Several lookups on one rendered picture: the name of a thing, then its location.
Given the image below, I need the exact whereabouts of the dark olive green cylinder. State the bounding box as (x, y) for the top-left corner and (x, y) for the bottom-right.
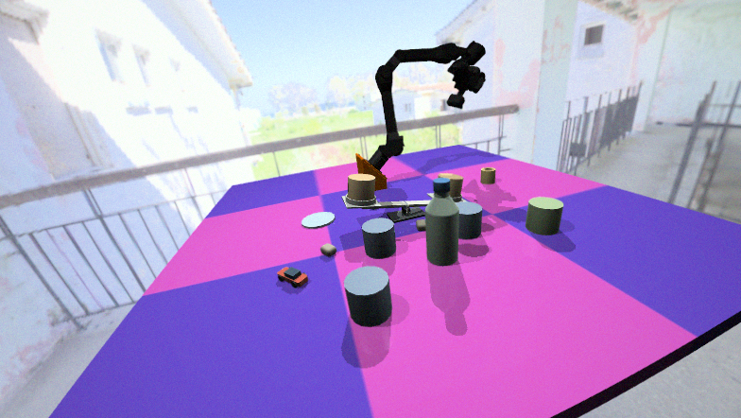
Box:
(526, 197), (563, 235)

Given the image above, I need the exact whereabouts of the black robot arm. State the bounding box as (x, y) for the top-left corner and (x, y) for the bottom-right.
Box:
(366, 41), (486, 173)

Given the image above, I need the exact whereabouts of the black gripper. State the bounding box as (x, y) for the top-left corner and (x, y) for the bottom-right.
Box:
(447, 65), (480, 109)

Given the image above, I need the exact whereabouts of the dark grey cylinder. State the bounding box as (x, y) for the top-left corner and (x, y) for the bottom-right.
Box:
(456, 201), (482, 240)
(362, 218), (396, 259)
(344, 267), (392, 327)

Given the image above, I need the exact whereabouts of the white round dish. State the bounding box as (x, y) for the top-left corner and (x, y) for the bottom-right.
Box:
(302, 212), (335, 229)

